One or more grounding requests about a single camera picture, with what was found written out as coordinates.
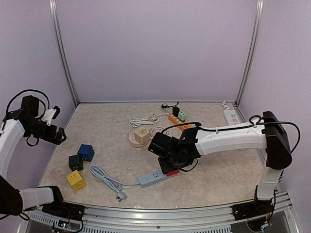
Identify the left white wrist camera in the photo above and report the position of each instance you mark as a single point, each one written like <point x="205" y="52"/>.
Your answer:
<point x="51" y="114"/>

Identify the pink round power strip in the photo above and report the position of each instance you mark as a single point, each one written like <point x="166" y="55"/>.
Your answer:
<point x="152" y="131"/>

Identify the white power strip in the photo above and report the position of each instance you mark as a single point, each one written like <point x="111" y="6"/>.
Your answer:
<point x="229" y="114"/>

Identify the right aluminium frame post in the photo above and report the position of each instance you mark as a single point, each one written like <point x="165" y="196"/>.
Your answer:
<point x="251" y="51"/>

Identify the aluminium frame post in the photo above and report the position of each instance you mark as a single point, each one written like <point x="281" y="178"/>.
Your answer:
<point x="251" y="51"/>
<point x="62" y="52"/>

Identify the orange power strip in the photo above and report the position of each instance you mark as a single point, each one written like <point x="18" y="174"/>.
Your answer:
<point x="135" y="122"/>

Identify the left aluminium frame post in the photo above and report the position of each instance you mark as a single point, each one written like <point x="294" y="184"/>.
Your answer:
<point x="62" y="52"/>

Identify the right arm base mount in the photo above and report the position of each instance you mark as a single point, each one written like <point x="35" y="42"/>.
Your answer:
<point x="250" y="209"/>

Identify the blue cube socket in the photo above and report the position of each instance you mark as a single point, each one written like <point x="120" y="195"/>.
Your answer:
<point x="86" y="152"/>

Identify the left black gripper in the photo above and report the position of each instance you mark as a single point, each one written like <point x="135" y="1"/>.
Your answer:
<point x="50" y="137"/>

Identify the red cube socket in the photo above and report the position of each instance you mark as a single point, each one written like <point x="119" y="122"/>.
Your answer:
<point x="172" y="173"/>

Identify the blue-grey power strip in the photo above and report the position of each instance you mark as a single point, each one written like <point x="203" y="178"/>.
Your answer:
<point x="117" y="186"/>

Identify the beige plug adapter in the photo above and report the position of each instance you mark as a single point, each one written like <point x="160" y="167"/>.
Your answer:
<point x="142" y="135"/>

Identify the mint green plug adapter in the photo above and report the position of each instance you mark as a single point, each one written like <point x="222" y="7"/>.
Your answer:
<point x="182" y="116"/>

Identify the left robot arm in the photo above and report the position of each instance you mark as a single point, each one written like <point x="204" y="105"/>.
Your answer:
<point x="26" y="122"/>

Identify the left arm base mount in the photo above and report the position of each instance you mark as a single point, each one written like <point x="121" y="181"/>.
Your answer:
<point x="67" y="210"/>

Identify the yellow cube socket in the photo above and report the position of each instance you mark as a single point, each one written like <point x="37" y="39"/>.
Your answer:
<point x="76" y="181"/>

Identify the aluminium front rail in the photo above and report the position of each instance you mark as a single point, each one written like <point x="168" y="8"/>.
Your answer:
<point x="212" y="219"/>

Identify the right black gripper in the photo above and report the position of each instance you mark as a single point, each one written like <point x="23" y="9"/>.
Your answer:
<point x="165" y="168"/>

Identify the dark green cube socket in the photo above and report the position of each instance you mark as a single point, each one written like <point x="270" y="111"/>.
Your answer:
<point x="75" y="163"/>

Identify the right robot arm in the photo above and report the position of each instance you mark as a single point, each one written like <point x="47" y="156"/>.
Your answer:
<point x="264" y="132"/>

